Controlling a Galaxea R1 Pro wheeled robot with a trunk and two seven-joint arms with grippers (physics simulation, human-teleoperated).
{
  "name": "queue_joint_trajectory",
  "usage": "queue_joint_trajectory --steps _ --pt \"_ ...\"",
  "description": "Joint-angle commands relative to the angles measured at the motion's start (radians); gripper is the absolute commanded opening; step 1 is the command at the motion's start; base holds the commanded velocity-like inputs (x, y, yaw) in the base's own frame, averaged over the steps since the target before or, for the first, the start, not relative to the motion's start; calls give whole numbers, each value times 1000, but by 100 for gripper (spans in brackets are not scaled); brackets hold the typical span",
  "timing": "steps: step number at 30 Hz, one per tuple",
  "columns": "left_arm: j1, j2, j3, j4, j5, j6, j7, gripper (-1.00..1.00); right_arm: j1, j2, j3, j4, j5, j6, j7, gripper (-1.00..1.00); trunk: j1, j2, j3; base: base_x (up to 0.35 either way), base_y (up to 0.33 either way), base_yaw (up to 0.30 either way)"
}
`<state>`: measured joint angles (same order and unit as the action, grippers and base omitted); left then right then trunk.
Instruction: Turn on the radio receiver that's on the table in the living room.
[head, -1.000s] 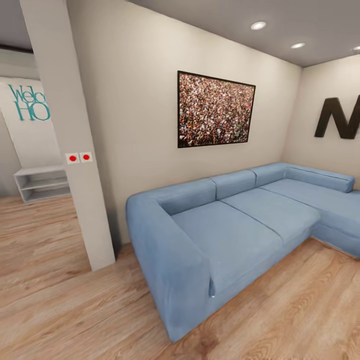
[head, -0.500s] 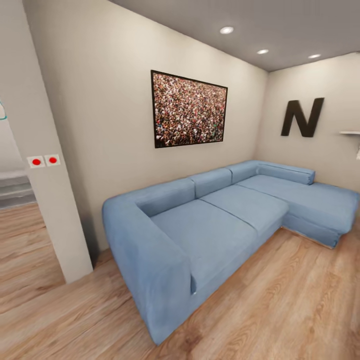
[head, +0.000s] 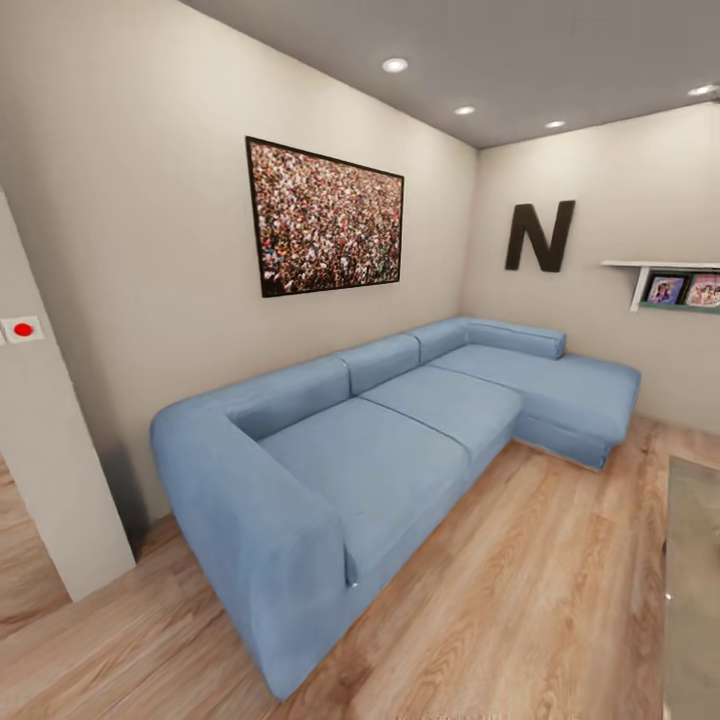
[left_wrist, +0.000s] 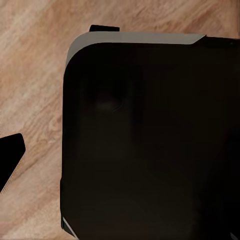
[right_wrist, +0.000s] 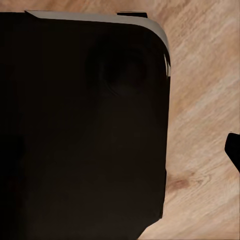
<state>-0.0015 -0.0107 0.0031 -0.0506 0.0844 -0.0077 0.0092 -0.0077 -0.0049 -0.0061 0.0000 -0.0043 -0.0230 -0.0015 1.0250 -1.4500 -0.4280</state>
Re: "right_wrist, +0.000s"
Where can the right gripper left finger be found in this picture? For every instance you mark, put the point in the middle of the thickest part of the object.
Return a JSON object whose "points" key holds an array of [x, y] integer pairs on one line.
{"points": [[12, 148]]}

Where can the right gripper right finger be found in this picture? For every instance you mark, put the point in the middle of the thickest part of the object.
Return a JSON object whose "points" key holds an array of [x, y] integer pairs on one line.
{"points": [[232, 148]]}

